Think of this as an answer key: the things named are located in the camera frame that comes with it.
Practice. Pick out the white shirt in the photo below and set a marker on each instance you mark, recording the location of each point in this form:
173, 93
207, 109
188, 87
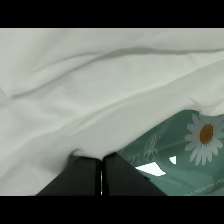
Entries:
93, 93

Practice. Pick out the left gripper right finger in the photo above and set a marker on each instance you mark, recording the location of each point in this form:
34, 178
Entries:
125, 180

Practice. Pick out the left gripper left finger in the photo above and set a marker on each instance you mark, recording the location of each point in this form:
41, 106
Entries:
76, 178

